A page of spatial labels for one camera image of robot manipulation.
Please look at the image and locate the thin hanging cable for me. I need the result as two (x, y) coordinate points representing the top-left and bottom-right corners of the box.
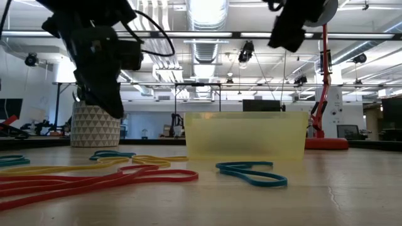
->
(281, 51), (288, 106)

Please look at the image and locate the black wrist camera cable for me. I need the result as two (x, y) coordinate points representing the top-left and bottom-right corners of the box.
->
(121, 9), (176, 58)

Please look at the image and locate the teal rubber band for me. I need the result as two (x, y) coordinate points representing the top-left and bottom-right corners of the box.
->
(215, 161), (288, 188)
(89, 149), (136, 161)
(0, 154), (31, 167)

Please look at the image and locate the white pillar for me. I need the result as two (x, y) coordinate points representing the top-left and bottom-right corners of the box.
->
(315, 64), (345, 140)

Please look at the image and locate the black monitor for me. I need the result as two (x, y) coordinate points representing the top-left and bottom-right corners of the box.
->
(0, 98), (24, 121)
(242, 99), (281, 112)
(381, 96), (402, 130)

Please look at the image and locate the large red rubber band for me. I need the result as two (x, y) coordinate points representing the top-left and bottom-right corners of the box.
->
(0, 165), (199, 212)

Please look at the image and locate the red desk lamp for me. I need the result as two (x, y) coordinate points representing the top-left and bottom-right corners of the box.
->
(304, 0), (349, 151)

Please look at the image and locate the long yellow rubber band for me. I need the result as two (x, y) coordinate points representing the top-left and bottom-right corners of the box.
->
(0, 154), (189, 176)

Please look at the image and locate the green succulent in patterned pot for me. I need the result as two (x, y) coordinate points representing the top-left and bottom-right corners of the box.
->
(70, 90), (122, 148)

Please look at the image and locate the black background metal rack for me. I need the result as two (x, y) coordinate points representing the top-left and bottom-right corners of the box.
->
(52, 80), (79, 137)

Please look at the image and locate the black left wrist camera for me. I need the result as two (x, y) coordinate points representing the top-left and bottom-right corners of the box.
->
(119, 40), (144, 72)

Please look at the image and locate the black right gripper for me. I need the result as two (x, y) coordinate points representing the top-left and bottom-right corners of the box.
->
(268, 0), (328, 53)

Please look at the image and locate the yellow translucent plastic bin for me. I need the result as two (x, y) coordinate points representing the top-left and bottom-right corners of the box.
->
(183, 111), (309, 163)

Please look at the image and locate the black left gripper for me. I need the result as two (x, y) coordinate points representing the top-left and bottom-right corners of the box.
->
(42, 18), (136, 120)

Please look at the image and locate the silver ventilation duct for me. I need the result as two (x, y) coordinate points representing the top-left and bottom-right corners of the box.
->
(185, 0), (230, 79)

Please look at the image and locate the black background frame stand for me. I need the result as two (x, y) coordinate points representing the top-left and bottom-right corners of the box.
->
(173, 82), (222, 139)

